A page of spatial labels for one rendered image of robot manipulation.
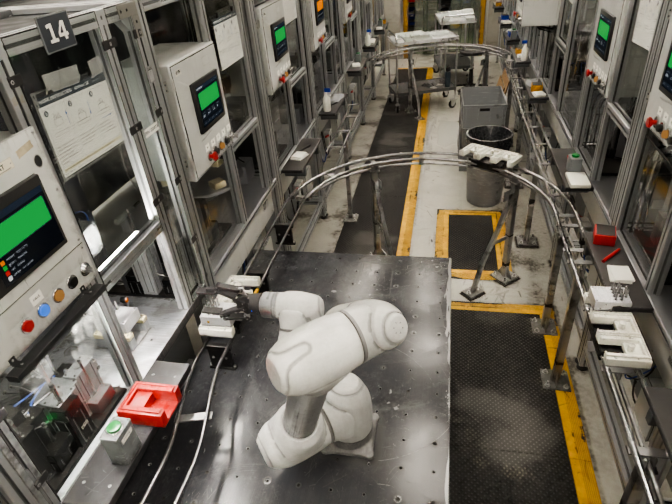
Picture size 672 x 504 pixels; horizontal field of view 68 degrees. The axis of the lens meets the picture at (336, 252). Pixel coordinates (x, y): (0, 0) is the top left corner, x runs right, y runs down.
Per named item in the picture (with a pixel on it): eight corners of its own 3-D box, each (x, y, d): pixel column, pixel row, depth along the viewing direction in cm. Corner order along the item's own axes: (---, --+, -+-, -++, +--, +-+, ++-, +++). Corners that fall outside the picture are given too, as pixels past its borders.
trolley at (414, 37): (395, 115, 656) (394, 36, 603) (386, 102, 703) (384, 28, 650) (460, 107, 661) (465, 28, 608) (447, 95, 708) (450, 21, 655)
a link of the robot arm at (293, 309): (274, 290, 165) (272, 330, 164) (320, 292, 161) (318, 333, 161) (284, 289, 175) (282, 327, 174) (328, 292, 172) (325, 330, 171)
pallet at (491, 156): (458, 163, 331) (459, 149, 326) (469, 156, 339) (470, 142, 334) (510, 176, 309) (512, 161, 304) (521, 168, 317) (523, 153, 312)
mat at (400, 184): (407, 273, 367) (407, 271, 367) (328, 269, 379) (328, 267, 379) (433, 67, 841) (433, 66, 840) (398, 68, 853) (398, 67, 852)
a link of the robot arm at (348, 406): (382, 429, 171) (380, 384, 159) (337, 456, 164) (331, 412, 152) (356, 398, 183) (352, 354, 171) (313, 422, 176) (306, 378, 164)
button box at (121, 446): (129, 465, 147) (116, 440, 140) (105, 462, 149) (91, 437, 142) (142, 442, 153) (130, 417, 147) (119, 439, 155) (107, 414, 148)
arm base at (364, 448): (381, 407, 186) (380, 397, 183) (373, 460, 168) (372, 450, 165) (333, 402, 189) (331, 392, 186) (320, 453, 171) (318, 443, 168)
